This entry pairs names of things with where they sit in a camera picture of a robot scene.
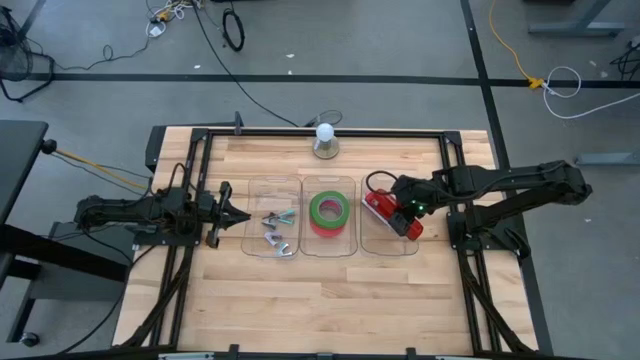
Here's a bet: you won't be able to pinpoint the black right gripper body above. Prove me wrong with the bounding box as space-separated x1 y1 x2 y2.
388 173 437 237

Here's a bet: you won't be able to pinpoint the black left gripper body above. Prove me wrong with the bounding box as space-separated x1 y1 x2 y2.
202 180 235 250

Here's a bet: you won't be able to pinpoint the red stapler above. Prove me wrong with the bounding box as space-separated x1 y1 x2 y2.
363 188 425 242

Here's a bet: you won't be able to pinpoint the pink rectangular block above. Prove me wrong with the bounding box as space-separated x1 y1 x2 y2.
309 219 348 239

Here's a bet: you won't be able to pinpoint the clear plastic bin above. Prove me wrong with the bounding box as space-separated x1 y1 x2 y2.
240 174 303 260
299 174 359 258
358 173 421 258

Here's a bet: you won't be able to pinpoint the white bulb brass lamp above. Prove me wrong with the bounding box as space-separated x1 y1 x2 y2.
312 122 342 161

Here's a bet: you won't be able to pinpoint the yellow rod black knob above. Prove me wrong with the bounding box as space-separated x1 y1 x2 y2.
40 138 152 191

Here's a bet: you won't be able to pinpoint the grey table foot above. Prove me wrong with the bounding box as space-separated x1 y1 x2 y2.
527 0 629 37
573 150 640 168

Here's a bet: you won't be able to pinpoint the black desk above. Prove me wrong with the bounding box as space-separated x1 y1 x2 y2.
0 118 137 347

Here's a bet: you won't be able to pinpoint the black floor fan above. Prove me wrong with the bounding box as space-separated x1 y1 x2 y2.
0 4 57 104

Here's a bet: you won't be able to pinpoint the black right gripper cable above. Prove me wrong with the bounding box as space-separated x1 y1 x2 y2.
365 170 401 195

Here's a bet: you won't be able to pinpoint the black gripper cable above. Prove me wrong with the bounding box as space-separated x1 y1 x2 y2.
167 161 197 194
365 170 401 195

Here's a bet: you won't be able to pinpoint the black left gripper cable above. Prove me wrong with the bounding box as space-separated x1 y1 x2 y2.
167 161 197 194

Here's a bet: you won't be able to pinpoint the black aluminium rig frame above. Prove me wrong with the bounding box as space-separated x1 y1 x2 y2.
112 124 542 360

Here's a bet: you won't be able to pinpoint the black lamp cord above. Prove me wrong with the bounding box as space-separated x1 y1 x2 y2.
301 109 344 129

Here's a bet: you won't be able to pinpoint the long black floor cable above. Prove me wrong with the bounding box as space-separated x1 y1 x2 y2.
191 0 302 129

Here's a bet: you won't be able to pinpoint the yellow extension cable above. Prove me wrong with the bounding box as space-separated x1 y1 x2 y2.
488 0 545 91

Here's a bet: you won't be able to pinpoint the white floor cable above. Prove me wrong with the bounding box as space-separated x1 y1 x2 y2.
542 65 640 121

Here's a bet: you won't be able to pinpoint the coiled black cable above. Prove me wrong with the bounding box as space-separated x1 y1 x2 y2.
220 8 247 53

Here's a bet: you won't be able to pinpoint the white power strip cables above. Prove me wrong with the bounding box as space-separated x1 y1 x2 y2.
144 0 202 39

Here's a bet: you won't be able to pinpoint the black cable bundle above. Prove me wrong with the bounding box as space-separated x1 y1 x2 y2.
609 41 640 82

